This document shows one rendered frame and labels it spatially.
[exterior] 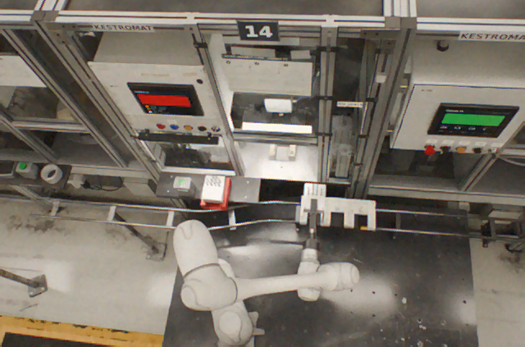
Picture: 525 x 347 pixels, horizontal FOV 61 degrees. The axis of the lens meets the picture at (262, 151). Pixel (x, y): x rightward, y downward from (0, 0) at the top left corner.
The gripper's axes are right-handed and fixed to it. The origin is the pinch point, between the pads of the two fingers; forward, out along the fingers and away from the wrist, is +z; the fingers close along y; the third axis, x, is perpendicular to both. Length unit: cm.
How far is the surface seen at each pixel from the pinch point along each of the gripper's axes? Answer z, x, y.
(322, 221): -1.5, -4.7, -15.9
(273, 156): 29.2, 22.2, -8.5
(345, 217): 1.5, -15.8, -15.9
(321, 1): 32, 0, 97
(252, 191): 10.8, 31.6, -13.2
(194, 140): 15, 52, 32
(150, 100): 16, 63, 61
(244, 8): 28, 24, 97
